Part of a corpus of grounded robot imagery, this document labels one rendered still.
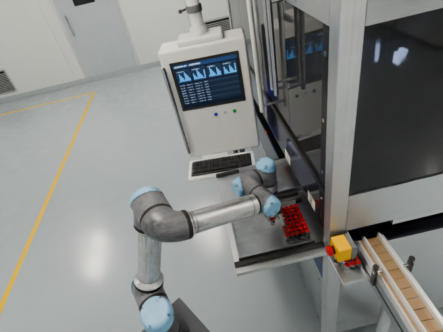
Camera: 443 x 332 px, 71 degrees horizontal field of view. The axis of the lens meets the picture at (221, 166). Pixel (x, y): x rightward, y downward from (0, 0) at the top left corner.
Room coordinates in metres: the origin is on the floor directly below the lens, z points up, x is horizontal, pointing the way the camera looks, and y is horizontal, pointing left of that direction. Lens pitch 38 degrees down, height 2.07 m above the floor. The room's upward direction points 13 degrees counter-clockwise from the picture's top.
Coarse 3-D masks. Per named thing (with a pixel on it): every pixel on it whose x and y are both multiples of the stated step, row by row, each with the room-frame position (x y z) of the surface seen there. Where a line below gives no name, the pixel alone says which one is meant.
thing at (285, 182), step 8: (280, 160) 1.42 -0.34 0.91; (248, 168) 1.42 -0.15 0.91; (280, 168) 1.38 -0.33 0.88; (288, 168) 1.36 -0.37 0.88; (280, 176) 1.31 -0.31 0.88; (288, 176) 1.29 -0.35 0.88; (280, 184) 1.24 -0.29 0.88; (288, 184) 1.23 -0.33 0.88; (296, 184) 1.21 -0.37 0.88; (280, 192) 1.16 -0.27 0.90
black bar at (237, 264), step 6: (300, 246) 0.82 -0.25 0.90; (306, 246) 0.81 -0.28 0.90; (312, 246) 0.80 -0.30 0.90; (318, 246) 0.80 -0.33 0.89; (276, 252) 0.81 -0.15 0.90; (282, 252) 0.81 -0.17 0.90; (288, 252) 0.80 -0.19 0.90; (294, 252) 0.80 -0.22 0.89; (252, 258) 0.81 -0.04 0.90; (258, 258) 0.81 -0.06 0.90; (264, 258) 0.80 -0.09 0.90; (270, 258) 0.80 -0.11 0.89; (240, 264) 0.80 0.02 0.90; (246, 264) 0.80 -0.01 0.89
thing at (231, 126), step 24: (168, 48) 1.84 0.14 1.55; (192, 48) 1.78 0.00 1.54; (216, 48) 1.76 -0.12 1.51; (240, 48) 1.75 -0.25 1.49; (168, 72) 1.80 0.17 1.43; (192, 72) 1.78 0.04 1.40; (216, 72) 1.76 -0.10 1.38; (240, 72) 1.74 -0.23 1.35; (192, 96) 1.78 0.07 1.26; (216, 96) 1.76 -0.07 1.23; (240, 96) 1.75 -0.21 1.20; (192, 120) 1.79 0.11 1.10; (216, 120) 1.77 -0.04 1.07; (240, 120) 1.75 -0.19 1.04; (192, 144) 1.80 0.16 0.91; (216, 144) 1.78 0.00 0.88; (240, 144) 1.76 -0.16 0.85
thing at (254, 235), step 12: (288, 204) 1.07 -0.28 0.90; (252, 216) 1.07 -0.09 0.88; (264, 216) 1.05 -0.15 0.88; (240, 228) 1.01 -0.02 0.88; (252, 228) 0.99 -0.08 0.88; (264, 228) 0.97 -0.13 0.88; (276, 228) 0.96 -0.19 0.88; (240, 240) 0.94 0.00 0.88; (252, 240) 0.92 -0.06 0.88; (264, 240) 0.90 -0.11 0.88; (276, 240) 0.89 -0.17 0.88; (300, 240) 0.86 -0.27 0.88; (312, 240) 0.82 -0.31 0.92; (240, 252) 0.87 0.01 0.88; (252, 252) 0.86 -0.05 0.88; (264, 252) 0.82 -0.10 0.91
